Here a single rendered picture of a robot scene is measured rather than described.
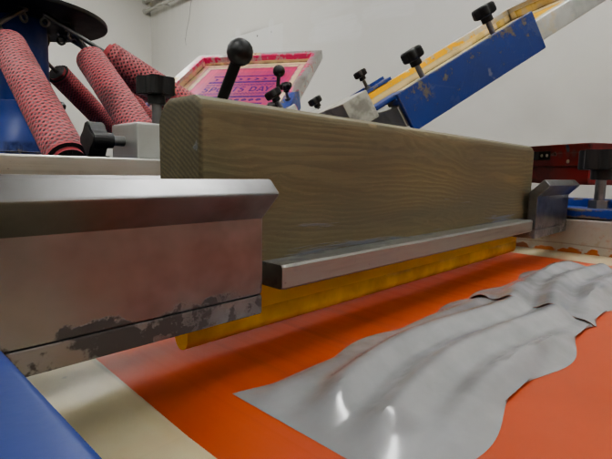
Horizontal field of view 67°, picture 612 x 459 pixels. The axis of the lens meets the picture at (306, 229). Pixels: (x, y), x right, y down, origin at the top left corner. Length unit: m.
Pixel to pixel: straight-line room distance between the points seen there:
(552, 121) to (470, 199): 2.04
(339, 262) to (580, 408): 0.11
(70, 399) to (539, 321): 0.21
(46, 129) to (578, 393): 0.61
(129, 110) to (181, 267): 0.61
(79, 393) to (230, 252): 0.07
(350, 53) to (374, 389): 2.88
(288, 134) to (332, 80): 2.86
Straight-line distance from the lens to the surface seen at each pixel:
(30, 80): 0.75
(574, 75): 2.39
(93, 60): 0.88
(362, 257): 0.22
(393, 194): 0.26
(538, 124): 2.40
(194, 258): 0.16
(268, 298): 0.21
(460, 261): 0.37
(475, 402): 0.17
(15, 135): 0.97
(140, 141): 0.48
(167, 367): 0.20
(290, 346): 0.21
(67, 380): 0.20
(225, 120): 0.18
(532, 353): 0.22
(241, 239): 0.17
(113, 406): 0.17
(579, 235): 0.54
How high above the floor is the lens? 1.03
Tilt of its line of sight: 7 degrees down
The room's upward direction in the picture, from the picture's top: 1 degrees clockwise
